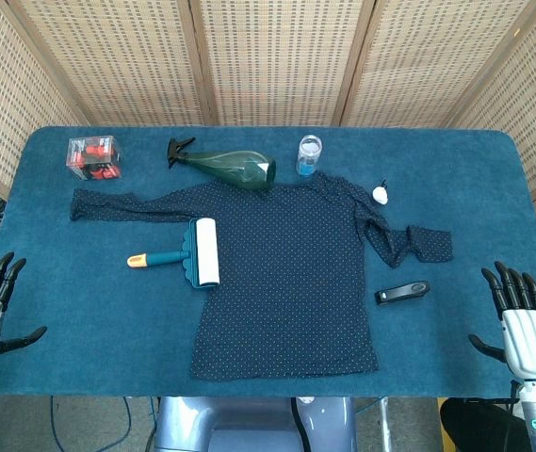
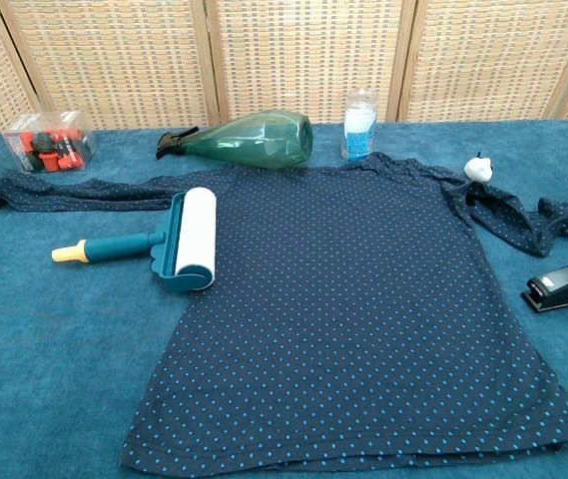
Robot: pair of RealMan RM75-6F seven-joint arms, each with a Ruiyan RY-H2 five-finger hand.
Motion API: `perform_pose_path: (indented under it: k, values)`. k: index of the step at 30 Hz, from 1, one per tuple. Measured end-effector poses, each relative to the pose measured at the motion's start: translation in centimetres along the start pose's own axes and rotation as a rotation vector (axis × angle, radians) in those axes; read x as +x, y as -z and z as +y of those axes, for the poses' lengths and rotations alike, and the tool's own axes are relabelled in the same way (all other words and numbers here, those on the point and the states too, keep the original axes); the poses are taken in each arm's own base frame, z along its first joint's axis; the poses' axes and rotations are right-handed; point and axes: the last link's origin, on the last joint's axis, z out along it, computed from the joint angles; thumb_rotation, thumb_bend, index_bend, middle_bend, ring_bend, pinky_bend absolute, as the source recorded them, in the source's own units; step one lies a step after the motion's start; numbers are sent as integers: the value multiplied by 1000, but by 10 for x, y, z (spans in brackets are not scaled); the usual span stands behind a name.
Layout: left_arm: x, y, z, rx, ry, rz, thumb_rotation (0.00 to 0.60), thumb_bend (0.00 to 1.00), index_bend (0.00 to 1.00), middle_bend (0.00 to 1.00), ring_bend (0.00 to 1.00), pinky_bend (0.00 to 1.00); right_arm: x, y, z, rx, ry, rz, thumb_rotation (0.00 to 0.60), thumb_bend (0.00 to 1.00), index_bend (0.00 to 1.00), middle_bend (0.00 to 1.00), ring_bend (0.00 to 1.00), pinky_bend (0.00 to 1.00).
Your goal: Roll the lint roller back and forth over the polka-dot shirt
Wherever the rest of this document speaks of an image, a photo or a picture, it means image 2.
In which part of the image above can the black stapler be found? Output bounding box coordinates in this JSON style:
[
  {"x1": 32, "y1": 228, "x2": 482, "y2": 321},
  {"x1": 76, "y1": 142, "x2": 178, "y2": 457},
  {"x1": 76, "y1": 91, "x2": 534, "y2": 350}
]
[{"x1": 521, "y1": 254, "x2": 568, "y2": 314}]

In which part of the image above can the clear jar blue label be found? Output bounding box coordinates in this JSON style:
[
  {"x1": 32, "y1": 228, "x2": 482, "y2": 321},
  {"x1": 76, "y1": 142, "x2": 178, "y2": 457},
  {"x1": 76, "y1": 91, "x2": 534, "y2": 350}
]
[{"x1": 339, "y1": 88, "x2": 380, "y2": 162}]

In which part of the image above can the teal table cloth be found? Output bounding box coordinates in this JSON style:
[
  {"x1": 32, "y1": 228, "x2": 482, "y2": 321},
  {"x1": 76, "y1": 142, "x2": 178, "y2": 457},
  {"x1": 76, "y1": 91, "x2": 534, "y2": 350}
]
[{"x1": 0, "y1": 117, "x2": 568, "y2": 479}]

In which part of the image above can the teal lint roller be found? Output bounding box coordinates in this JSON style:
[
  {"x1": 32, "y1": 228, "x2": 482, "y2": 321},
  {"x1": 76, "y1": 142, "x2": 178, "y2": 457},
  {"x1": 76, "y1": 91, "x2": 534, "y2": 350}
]
[{"x1": 51, "y1": 187, "x2": 218, "y2": 295}]

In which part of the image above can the woven rattan folding screen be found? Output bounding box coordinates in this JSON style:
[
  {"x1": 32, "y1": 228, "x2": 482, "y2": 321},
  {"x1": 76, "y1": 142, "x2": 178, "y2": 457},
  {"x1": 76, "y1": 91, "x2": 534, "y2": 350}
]
[{"x1": 0, "y1": 0, "x2": 568, "y2": 146}]

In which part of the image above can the dark polka dot shirt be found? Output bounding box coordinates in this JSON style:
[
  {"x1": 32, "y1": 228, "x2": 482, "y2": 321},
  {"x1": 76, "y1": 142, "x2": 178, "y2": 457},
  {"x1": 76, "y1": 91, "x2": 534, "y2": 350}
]
[{"x1": 0, "y1": 152, "x2": 568, "y2": 474}]

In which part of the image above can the clear box of red clips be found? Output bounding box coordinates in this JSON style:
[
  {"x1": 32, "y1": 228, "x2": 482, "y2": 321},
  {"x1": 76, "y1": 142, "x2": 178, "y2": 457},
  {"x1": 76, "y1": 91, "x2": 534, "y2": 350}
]
[{"x1": 1, "y1": 111, "x2": 98, "y2": 175}]

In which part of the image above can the green spray bottle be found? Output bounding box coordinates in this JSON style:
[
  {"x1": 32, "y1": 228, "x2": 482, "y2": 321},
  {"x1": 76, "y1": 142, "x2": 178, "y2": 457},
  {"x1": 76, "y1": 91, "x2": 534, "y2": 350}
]
[{"x1": 155, "y1": 111, "x2": 314, "y2": 170}]

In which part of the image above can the small white figurine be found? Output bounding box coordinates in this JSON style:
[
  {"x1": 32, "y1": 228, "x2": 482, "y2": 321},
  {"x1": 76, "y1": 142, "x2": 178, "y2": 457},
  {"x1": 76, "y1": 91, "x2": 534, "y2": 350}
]
[{"x1": 464, "y1": 151, "x2": 494, "y2": 185}]

